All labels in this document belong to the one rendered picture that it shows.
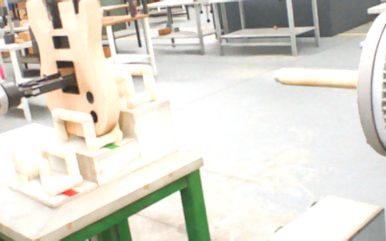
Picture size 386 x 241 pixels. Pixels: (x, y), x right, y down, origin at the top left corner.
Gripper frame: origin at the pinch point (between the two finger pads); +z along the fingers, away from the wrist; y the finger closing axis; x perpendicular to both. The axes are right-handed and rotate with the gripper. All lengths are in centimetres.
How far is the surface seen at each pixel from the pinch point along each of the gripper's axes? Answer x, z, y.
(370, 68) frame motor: 7, -6, 100
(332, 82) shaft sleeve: 2, 4, 86
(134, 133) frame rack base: -19.2, 10.6, 13.0
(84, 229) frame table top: -33.9, -18.3, 24.7
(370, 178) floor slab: -125, 214, -28
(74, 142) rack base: -20.7, -0.3, -3.9
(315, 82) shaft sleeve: 2, 4, 83
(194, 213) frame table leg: -47, 19, 24
